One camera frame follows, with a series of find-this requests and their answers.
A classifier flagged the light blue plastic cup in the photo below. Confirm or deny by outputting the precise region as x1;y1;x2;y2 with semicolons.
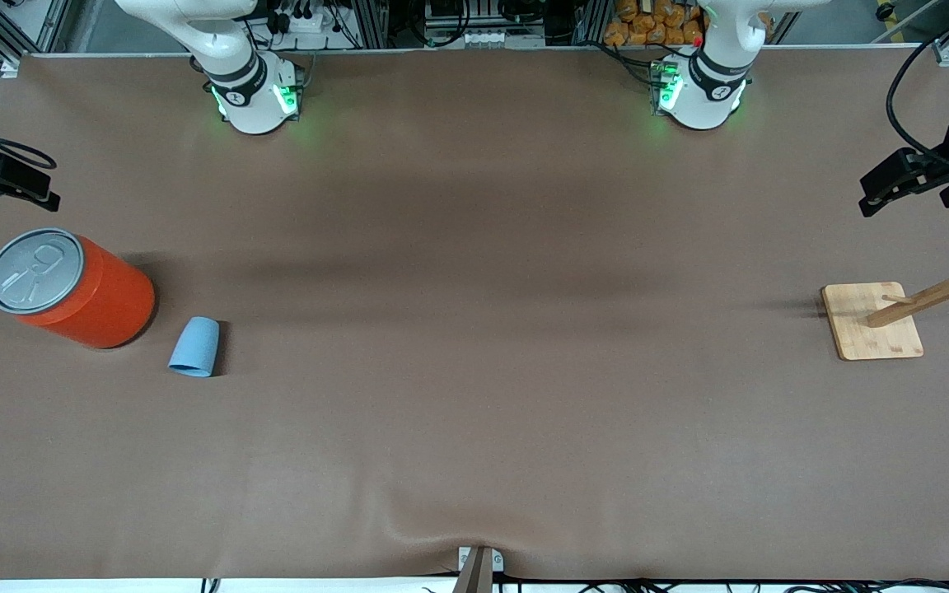
168;316;221;378

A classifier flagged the silver metal table bracket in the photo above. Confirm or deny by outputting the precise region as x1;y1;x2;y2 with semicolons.
457;546;505;574

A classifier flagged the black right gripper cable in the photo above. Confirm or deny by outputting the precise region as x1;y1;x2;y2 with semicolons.
0;110;58;170

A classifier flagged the orange can with silver lid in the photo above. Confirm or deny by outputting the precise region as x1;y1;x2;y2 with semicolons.
0;227;157;350

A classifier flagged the grey camera mount pole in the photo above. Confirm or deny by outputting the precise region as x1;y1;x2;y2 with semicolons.
451;547;495;593

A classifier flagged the bag of orange snacks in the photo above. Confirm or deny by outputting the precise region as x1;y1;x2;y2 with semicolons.
604;0;708;47

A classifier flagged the brown table cover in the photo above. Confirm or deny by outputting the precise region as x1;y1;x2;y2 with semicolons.
0;45;949;582

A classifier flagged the wooden cup rack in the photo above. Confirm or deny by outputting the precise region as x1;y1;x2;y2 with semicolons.
820;226;949;362

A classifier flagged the white power strip with plugs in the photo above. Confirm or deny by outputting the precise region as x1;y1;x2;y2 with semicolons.
277;7;335;35

